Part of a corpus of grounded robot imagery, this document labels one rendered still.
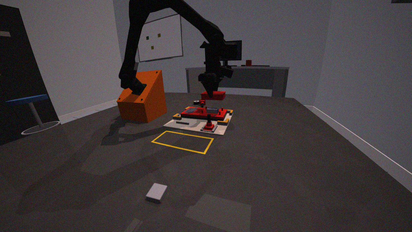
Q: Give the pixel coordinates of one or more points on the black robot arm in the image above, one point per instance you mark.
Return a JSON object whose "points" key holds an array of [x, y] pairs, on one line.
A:
{"points": [[139, 11]]}

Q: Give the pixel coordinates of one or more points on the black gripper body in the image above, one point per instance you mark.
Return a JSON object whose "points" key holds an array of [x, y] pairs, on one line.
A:
{"points": [[210, 74]]}

